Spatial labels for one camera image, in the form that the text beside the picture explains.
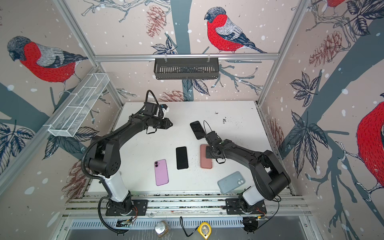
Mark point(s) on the yellow tape measure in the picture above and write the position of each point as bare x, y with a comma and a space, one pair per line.
205, 230

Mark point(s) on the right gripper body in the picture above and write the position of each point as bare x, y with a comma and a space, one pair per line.
210, 151

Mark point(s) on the black wire basket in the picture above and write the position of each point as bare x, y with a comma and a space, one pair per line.
186, 69

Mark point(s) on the purple phone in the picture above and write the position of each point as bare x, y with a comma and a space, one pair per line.
161, 173

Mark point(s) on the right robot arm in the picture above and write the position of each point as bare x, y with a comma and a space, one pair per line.
269, 175

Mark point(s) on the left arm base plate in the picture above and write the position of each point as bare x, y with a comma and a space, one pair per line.
127, 208

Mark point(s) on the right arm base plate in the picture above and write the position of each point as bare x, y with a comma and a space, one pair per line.
234, 207

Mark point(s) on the black screen phone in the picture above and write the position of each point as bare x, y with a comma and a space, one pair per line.
182, 158

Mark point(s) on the salmon pink phone case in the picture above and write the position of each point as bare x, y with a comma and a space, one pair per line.
205, 163

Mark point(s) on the silver round object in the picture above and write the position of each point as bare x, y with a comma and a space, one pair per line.
162, 228

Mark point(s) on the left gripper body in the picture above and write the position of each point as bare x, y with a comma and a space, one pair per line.
159, 122

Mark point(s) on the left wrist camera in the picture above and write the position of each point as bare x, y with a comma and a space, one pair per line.
164, 108

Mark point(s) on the white mesh tray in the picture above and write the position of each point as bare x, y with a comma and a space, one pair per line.
81, 102

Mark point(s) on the grey blue phone case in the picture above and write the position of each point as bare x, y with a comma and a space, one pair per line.
231, 182

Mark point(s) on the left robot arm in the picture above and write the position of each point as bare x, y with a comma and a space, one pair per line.
102, 159

